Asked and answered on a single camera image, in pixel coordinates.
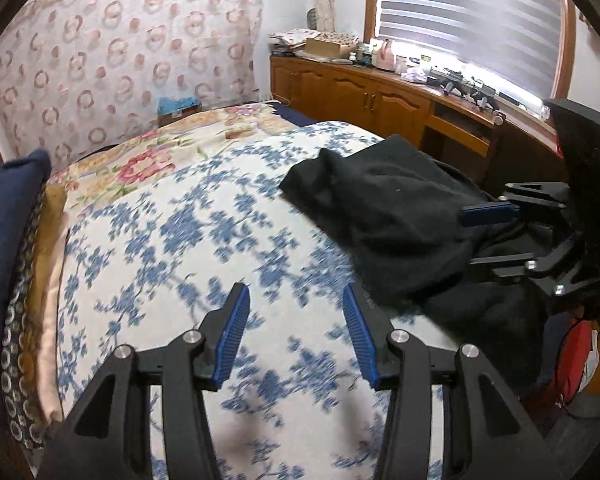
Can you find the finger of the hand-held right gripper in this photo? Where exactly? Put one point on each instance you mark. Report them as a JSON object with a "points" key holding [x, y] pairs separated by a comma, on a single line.
{"points": [[485, 214], [505, 260]]}

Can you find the cardboard box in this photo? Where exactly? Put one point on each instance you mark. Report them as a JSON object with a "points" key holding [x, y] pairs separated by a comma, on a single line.
{"points": [[330, 47]]}

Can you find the navy pillow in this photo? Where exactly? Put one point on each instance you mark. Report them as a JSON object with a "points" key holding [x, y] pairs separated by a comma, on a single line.
{"points": [[10, 220]]}

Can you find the black t-shirt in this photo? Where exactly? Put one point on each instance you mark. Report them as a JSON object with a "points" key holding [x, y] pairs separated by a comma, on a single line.
{"points": [[390, 210]]}

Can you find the floral printed paper stack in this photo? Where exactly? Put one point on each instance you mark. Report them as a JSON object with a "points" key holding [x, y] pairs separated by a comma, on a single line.
{"points": [[292, 40]]}

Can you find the navy bed sheet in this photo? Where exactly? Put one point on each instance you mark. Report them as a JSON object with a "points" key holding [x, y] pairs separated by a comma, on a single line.
{"points": [[292, 112]]}

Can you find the striped window blind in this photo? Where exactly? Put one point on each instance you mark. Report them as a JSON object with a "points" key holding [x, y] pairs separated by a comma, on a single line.
{"points": [[470, 20]]}

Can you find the black device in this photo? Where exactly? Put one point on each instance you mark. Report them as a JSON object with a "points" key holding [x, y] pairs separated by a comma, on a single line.
{"points": [[482, 99], [447, 84]]}

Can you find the wooden cabinet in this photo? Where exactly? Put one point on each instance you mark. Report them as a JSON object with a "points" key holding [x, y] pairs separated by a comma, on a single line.
{"points": [[350, 90]]}

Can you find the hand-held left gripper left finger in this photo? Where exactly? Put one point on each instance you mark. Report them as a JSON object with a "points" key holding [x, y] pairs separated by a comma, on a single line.
{"points": [[232, 331]]}

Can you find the circle patterned wall curtain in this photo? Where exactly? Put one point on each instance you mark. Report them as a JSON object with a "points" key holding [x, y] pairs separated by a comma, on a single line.
{"points": [[130, 35]]}

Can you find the dark circle patterned cloth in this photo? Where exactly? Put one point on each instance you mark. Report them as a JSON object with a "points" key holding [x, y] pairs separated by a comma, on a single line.
{"points": [[20, 360]]}

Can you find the gold cloth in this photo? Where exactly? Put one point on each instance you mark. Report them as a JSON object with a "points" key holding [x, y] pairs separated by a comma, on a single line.
{"points": [[50, 260]]}

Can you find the teal storage box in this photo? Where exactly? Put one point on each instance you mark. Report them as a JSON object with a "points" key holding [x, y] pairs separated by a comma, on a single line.
{"points": [[177, 105]]}

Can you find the blue floral white quilt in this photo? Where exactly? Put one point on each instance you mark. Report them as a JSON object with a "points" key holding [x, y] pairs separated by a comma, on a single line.
{"points": [[180, 220]]}

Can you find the red bag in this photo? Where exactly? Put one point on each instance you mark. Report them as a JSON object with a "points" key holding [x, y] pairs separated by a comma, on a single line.
{"points": [[575, 355]]}

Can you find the rose floral blanket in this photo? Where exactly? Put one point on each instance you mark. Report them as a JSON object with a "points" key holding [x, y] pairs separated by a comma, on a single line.
{"points": [[145, 165]]}

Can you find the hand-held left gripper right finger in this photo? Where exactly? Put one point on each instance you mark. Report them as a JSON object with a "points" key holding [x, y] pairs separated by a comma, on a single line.
{"points": [[360, 341]]}

